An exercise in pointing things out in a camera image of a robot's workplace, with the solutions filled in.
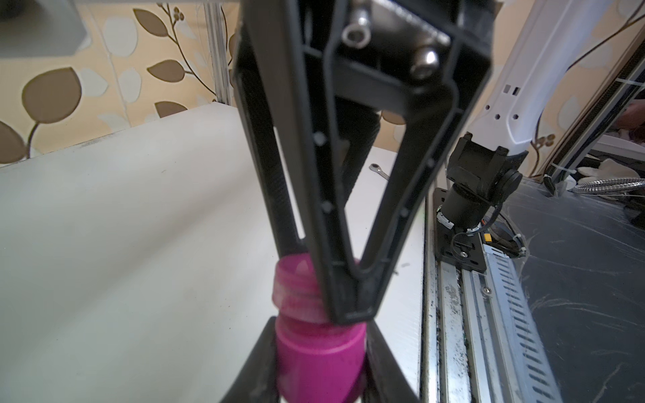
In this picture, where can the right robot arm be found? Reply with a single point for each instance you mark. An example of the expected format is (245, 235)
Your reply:
(311, 79)

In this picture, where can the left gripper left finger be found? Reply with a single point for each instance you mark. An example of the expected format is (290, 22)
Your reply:
(256, 381)

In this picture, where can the magenta jar lid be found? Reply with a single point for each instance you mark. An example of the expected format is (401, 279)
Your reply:
(297, 294)

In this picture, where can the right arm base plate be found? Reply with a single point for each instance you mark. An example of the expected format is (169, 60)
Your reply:
(455, 241)

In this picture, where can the silver combination wrench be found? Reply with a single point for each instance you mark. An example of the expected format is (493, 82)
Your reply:
(378, 170)

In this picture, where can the magenta paint jar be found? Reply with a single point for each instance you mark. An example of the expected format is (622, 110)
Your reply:
(319, 362)

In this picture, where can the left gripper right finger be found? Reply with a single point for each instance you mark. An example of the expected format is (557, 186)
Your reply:
(385, 382)

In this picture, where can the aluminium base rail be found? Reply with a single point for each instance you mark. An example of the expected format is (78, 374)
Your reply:
(480, 343)

